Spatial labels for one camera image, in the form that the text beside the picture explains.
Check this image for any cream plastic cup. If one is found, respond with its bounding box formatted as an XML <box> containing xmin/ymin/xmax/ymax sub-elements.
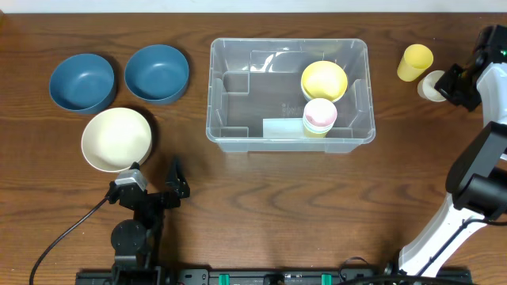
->
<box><xmin>417</xmin><ymin>70</ymin><xmax>446</xmax><ymax>102</ymax></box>

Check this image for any yellow plastic cup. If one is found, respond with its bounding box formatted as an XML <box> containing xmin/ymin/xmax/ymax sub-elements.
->
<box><xmin>303</xmin><ymin>129</ymin><xmax>327</xmax><ymax>138</ymax></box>
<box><xmin>397</xmin><ymin>44</ymin><xmax>434</xmax><ymax>82</ymax></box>

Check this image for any large cream bowl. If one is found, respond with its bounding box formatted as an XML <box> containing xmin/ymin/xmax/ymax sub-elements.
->
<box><xmin>81</xmin><ymin>108</ymin><xmax>153</xmax><ymax>173</ymax></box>

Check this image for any dark blue bowl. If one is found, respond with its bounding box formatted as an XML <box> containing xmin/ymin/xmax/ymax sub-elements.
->
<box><xmin>48</xmin><ymin>54</ymin><xmax>116</xmax><ymax>114</ymax></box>
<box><xmin>124</xmin><ymin>44</ymin><xmax>190</xmax><ymax>105</ymax></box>

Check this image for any pink plastic cup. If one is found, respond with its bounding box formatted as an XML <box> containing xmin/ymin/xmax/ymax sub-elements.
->
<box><xmin>303</xmin><ymin>98</ymin><xmax>337</xmax><ymax>128</ymax></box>

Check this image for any light blue plastic cup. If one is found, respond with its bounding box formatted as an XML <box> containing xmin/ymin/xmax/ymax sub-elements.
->
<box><xmin>304</xmin><ymin>125</ymin><xmax>332</xmax><ymax>134</ymax></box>

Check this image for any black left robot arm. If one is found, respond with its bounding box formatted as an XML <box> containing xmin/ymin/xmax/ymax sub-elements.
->
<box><xmin>106</xmin><ymin>158</ymin><xmax>190</xmax><ymax>271</ymax></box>

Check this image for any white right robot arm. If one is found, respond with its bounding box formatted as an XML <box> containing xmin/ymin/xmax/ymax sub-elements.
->
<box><xmin>386</xmin><ymin>25</ymin><xmax>506</xmax><ymax>279</ymax></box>

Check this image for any clear plastic storage container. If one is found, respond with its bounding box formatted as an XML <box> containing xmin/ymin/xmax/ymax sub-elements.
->
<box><xmin>206</xmin><ymin>38</ymin><xmax>376</xmax><ymax>154</ymax></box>

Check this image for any black left camera cable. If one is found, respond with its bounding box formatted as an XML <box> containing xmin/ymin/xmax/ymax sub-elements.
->
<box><xmin>29</xmin><ymin>196</ymin><xmax>110</xmax><ymax>285</ymax></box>

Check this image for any black mounting rail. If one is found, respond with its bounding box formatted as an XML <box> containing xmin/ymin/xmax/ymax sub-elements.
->
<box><xmin>74</xmin><ymin>267</ymin><xmax>472</xmax><ymax>285</ymax></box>

